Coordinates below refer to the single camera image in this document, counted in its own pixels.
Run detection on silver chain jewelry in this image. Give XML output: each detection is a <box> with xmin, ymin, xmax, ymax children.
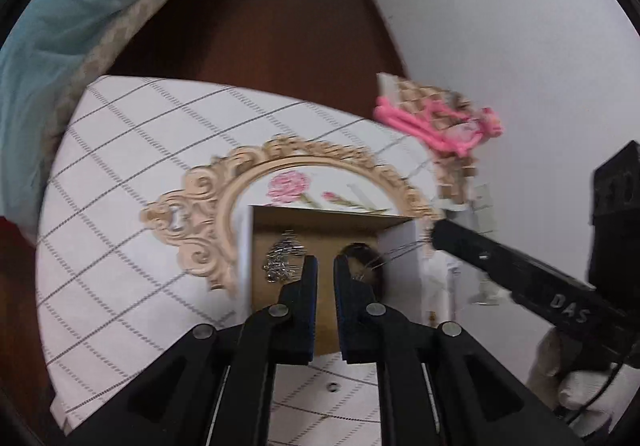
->
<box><xmin>262</xmin><ymin>231</ymin><xmax>307</xmax><ymax>283</ymax></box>

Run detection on person's right hand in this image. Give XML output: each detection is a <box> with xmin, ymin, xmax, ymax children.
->
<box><xmin>526</xmin><ymin>326</ymin><xmax>632</xmax><ymax>433</ymax></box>

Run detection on black cable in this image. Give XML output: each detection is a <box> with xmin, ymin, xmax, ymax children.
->
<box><xmin>552</xmin><ymin>358</ymin><xmax>632</xmax><ymax>423</ymax></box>

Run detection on checkered woven basket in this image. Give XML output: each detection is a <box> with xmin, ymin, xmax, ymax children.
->
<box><xmin>377</xmin><ymin>72</ymin><xmax>482</xmax><ymax>208</ymax></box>

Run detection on thin wire necklace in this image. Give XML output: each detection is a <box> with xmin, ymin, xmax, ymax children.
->
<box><xmin>372</xmin><ymin>240</ymin><xmax>437</xmax><ymax>274</ymax></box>

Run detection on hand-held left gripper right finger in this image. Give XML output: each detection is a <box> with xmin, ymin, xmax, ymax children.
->
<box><xmin>333</xmin><ymin>254</ymin><xmax>583</xmax><ymax>446</ymax></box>

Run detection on white grid tablecloth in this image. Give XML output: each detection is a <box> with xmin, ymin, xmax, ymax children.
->
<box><xmin>35</xmin><ymin>75</ymin><xmax>451</xmax><ymax>446</ymax></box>

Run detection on cardboard box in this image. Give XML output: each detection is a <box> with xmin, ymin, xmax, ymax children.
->
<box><xmin>239</xmin><ymin>204</ymin><xmax>432</xmax><ymax>358</ymax></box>

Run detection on dark bracelet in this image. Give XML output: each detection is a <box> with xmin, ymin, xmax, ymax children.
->
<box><xmin>340</xmin><ymin>242</ymin><xmax>387</xmax><ymax>298</ymax></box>

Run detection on pink plastic hanger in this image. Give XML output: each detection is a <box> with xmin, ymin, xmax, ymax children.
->
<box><xmin>374</xmin><ymin>96</ymin><xmax>505</xmax><ymax>158</ymax></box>

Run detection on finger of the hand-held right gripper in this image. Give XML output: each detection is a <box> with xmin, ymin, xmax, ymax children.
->
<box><xmin>431</xmin><ymin>219</ymin><xmax>523</xmax><ymax>294</ymax></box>

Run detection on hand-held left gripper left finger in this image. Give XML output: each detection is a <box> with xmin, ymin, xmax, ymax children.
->
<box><xmin>75</xmin><ymin>255</ymin><xmax>320</xmax><ymax>446</ymax></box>

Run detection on ornate gold framed rose tray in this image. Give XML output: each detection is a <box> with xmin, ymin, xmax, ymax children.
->
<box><xmin>142</xmin><ymin>136</ymin><xmax>444</xmax><ymax>292</ymax></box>

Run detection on teal blanket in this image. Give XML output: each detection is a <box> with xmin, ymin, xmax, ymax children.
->
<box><xmin>0</xmin><ymin>0</ymin><xmax>213</xmax><ymax>227</ymax></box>

